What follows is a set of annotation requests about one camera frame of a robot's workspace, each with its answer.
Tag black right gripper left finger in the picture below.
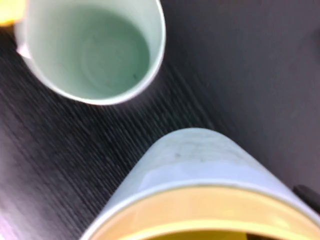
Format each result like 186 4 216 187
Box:
246 231 320 240

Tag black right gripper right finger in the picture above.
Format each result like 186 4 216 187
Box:
292 184 320 215

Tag yellow plastic cup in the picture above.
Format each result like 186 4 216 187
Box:
93 186 320 240

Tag light blue plastic cup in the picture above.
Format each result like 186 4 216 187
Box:
79 127 320 240

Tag green plastic cup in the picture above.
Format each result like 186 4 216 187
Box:
13 0 167 106

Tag pink plastic cup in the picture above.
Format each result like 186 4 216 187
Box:
15 42 32 60

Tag chipped yellow cube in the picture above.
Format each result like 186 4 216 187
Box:
0 0 27 27

